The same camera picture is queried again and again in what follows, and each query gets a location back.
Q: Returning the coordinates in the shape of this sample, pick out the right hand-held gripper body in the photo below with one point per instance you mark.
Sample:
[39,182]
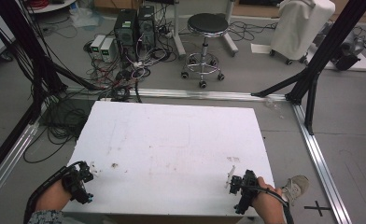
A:
[248,189]

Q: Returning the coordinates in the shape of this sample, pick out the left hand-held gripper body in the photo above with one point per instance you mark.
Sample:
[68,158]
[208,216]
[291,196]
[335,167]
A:
[77,183]

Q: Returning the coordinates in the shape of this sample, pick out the person's right hand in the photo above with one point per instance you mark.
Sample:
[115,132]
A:
[270,205]

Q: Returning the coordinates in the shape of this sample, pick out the person's left hand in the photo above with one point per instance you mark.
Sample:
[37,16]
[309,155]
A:
[52,196]

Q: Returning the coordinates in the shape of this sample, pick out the person's beige shoe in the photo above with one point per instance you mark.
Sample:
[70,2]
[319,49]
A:
[296,186]

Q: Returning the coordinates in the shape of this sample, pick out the white power supply box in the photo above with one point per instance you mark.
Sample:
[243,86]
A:
[97,45]
[107,49]

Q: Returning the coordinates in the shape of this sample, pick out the white paper sheet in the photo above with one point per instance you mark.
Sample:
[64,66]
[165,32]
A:
[260,48]

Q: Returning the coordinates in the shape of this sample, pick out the large black computer tower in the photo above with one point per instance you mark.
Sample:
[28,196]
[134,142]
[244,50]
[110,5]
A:
[125,32]

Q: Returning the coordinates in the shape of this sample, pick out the clear plastic bag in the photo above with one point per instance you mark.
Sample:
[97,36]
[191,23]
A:
[84,17]

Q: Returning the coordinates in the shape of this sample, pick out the slim black computer tower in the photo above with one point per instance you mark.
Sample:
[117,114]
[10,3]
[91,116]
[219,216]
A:
[147,26]

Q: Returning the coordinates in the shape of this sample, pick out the black round stool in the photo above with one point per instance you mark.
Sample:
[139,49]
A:
[207,23]

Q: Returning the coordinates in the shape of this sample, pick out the white covered cart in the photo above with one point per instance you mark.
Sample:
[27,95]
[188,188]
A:
[299,29]

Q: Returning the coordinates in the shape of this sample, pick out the black device on floor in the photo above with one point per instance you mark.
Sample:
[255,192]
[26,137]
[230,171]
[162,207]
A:
[347,60]

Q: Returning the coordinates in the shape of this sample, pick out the white round table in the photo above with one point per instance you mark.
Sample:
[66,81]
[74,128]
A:
[52,6]

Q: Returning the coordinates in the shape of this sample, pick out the aluminium floor rail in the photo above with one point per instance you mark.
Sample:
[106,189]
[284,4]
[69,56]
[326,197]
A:
[203,94]
[321,161]
[10,158]

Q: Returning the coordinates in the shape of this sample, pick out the black frame beam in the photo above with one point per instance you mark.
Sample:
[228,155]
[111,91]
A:
[10,140]

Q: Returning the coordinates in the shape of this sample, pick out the black frame brace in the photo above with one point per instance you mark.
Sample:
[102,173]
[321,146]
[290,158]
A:
[312,102]

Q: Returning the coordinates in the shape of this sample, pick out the white table leg frame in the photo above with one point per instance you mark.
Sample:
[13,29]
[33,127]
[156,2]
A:
[231,40]
[178,37]

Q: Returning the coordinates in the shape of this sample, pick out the black frame post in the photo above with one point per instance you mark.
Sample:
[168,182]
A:
[330,46]
[25,40]

